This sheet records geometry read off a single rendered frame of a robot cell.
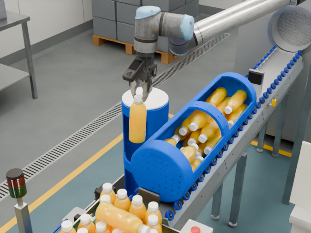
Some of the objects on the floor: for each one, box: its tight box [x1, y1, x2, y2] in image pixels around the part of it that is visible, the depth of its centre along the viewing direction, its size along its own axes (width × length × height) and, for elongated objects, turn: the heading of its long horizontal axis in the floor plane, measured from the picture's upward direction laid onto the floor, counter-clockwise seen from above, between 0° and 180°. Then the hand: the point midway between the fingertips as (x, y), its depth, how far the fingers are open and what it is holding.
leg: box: [211, 181, 224, 220], centre depth 307 cm, size 6×6×63 cm
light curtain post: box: [281, 63, 311, 205], centre depth 295 cm, size 6×6×170 cm
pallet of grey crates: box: [91, 0, 199, 64], centre depth 581 cm, size 120×80×119 cm
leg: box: [229, 152, 248, 227], centre depth 301 cm, size 6×6×63 cm
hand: (138, 98), depth 180 cm, fingers closed on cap, 4 cm apart
